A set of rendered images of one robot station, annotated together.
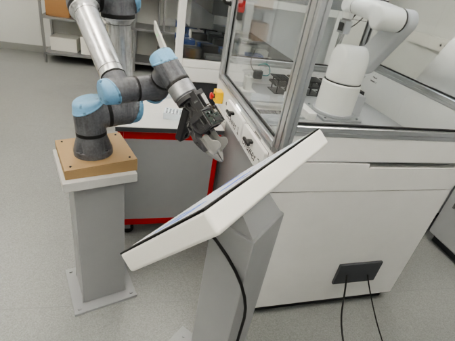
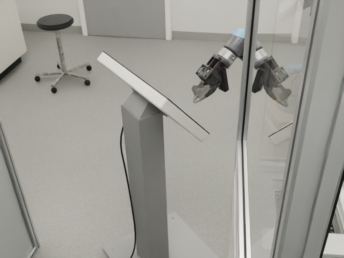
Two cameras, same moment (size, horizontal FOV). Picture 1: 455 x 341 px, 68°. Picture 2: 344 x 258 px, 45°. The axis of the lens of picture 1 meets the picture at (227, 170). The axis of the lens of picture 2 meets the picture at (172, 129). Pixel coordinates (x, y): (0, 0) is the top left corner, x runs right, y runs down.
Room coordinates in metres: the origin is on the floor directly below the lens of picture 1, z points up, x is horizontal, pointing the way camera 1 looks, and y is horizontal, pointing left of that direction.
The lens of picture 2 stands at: (1.48, -1.35, 1.94)
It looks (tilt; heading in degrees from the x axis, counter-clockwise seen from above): 35 degrees down; 117
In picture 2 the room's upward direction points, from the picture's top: 2 degrees counter-clockwise
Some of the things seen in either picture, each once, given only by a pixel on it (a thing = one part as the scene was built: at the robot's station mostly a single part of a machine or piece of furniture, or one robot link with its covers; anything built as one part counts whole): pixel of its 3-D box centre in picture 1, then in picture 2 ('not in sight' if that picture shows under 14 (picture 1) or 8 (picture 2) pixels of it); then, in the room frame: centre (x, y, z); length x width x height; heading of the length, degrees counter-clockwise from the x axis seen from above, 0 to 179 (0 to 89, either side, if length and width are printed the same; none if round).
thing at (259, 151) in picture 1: (252, 147); not in sight; (1.35, -0.09, 0.87); 0.29 x 0.02 x 0.11; 20
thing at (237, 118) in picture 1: (234, 119); not in sight; (1.64, 0.01, 0.87); 0.29 x 0.02 x 0.11; 20
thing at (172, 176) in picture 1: (163, 160); not in sight; (1.93, 0.43, 0.38); 0.62 x 0.58 x 0.76; 20
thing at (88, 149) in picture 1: (92, 141); not in sight; (1.18, 0.56, 0.85); 0.15 x 0.15 x 0.10
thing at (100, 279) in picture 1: (97, 229); not in sight; (1.18, 0.56, 0.38); 0.30 x 0.30 x 0.76; 35
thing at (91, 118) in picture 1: (91, 114); not in sight; (1.19, 0.56, 0.97); 0.13 x 0.12 x 0.14; 132
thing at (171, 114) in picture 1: (175, 114); not in sight; (1.79, 0.35, 0.78); 0.12 x 0.08 x 0.04; 98
